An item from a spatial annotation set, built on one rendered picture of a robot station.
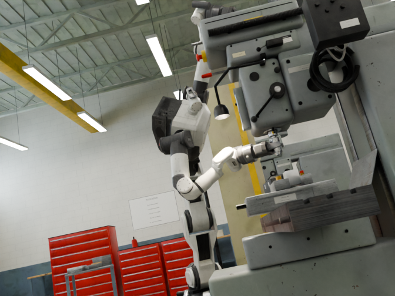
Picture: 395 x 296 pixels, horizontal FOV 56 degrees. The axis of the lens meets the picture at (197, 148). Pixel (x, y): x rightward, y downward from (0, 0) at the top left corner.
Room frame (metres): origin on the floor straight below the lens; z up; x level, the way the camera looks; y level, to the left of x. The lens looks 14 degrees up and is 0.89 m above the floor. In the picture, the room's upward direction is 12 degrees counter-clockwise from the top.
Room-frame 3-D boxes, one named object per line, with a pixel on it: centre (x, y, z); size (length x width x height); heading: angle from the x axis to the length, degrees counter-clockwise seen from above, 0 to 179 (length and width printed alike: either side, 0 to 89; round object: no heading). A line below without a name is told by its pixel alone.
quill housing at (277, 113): (1.66, -0.36, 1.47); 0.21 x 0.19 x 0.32; 177
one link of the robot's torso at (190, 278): (2.42, 0.13, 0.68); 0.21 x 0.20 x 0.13; 15
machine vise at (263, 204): (1.49, -0.32, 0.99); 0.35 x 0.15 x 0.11; 88
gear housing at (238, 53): (1.66, -0.40, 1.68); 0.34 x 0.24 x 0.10; 87
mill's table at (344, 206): (1.62, -0.35, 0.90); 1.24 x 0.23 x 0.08; 177
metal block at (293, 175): (1.49, -0.35, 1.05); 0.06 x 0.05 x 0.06; 178
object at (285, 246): (1.66, -0.36, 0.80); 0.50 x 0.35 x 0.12; 87
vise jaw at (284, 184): (1.49, -0.29, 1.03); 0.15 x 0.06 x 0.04; 178
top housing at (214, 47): (1.66, -0.37, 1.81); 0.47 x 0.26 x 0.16; 87
